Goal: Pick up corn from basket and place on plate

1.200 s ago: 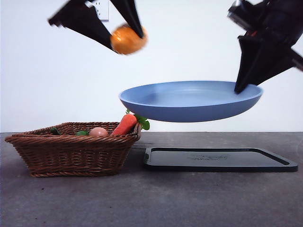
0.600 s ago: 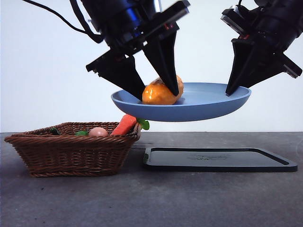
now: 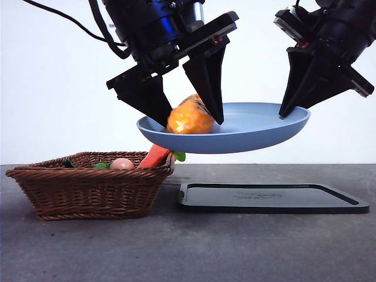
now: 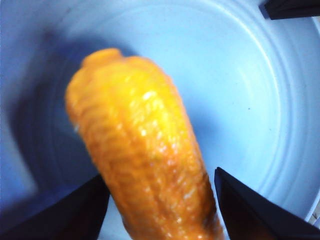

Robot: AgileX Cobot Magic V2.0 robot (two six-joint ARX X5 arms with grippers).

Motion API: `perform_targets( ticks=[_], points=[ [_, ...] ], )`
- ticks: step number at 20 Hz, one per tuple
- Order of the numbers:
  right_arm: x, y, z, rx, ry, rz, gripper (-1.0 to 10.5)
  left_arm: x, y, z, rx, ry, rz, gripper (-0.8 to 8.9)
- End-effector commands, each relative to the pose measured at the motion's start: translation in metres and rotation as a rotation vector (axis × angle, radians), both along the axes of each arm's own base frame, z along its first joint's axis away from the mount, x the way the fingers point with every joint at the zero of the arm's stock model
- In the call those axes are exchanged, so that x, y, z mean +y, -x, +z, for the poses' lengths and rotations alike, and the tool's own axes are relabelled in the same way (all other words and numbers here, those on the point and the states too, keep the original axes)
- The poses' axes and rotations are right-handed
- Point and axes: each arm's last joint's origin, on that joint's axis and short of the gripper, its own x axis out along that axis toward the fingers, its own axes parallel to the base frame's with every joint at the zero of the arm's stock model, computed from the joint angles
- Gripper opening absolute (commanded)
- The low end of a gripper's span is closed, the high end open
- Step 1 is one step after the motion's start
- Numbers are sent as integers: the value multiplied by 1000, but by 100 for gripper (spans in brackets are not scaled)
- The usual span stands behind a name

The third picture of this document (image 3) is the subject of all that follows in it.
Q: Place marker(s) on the orange carrot with green leaves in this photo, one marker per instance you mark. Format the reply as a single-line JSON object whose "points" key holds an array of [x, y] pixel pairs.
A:
{"points": [[154, 157]]}

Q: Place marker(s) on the dark green vegetable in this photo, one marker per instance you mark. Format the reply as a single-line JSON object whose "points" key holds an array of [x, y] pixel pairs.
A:
{"points": [[68, 163]]}

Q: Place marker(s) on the orange corn cob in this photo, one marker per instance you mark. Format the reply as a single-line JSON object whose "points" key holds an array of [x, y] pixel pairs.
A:
{"points": [[188, 120]]}

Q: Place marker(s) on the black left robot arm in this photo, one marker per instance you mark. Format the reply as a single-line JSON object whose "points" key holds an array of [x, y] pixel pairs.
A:
{"points": [[147, 26]]}

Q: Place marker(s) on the blue plate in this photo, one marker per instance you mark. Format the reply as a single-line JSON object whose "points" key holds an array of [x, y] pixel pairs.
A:
{"points": [[241, 138]]}

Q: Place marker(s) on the brown wicker basket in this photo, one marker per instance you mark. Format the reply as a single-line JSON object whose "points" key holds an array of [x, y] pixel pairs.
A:
{"points": [[88, 196]]}

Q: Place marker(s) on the black rectangular tray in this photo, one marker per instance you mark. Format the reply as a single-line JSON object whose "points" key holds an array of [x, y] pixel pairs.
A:
{"points": [[264, 201]]}

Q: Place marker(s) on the brown egg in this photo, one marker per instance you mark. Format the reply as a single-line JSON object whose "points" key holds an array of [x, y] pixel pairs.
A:
{"points": [[122, 164]]}

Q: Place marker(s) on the green leafy vegetable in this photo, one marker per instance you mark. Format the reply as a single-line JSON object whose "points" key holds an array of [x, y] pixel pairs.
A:
{"points": [[101, 166]]}

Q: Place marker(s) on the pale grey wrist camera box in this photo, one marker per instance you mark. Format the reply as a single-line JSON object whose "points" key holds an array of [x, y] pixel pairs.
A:
{"points": [[197, 14]]}

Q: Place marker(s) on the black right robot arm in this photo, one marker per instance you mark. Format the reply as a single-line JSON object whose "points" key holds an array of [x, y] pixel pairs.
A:
{"points": [[349, 23]]}

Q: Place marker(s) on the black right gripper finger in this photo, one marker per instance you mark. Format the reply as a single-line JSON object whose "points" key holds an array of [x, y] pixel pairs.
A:
{"points": [[326, 85], [296, 79]]}

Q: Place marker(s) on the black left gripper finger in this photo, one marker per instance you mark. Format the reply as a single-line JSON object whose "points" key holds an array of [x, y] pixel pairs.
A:
{"points": [[147, 97], [208, 79]]}

